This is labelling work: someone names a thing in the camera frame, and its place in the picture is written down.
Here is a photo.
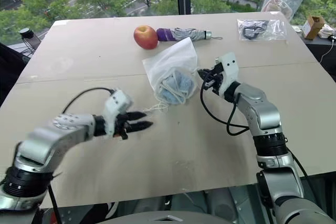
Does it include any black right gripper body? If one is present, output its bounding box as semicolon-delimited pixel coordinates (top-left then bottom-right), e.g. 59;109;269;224
203;63;224;95

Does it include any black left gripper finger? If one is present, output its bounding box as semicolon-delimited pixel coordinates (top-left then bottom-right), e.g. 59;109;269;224
128;120;154;133
126;111;148;121

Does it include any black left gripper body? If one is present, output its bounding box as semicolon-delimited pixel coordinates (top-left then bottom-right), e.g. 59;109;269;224
114;112;132;141

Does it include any light blue towel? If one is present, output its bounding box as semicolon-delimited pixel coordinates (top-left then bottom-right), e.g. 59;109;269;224
154;69;196;104

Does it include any white mesh drawstring bag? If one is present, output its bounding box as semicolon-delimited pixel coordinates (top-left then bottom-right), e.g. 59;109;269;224
142;37;201;116

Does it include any black item in zip bag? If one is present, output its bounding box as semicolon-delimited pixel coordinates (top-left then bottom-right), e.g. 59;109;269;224
240;20;270;40

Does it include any small clear zip bag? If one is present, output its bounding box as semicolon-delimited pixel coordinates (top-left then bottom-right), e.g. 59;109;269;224
236;18;288;43

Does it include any large clear plastic bag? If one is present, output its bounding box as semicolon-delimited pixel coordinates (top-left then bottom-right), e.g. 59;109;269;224
260;0;307;22

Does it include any folded grey purple umbrella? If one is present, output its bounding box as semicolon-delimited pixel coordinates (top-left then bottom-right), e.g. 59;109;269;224
156;27;224;43

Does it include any red yellow apple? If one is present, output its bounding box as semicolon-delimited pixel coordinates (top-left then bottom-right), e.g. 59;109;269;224
133;25;159;50

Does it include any dark side table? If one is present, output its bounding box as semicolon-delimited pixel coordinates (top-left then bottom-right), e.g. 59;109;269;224
290;24;336;83

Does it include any small cardboard box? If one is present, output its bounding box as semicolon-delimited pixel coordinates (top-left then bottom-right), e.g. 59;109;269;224
302;15;327;40

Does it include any white crumpled cloth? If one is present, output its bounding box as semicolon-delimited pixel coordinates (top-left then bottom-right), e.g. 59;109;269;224
318;24;336;39

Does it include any black bulky object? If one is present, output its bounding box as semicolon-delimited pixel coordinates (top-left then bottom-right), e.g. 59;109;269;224
0;41;27;107

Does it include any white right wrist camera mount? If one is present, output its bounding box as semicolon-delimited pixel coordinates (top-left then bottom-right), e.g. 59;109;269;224
214;52;240;97

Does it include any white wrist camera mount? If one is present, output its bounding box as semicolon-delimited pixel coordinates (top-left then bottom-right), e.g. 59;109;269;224
102;89;133;139
214;52;240;97

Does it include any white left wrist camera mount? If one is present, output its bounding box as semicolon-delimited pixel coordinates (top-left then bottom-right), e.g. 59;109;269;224
102;89;133;139

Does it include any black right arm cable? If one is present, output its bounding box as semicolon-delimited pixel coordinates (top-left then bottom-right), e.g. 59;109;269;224
199;82;250;136

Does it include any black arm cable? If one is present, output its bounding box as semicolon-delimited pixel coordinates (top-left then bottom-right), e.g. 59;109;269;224
62;87;113;114
199;82;250;136

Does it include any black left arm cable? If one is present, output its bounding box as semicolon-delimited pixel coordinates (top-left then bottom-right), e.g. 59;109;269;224
62;87;113;114

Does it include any thin white cable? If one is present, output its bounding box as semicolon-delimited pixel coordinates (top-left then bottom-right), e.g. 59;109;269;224
318;37;336;64

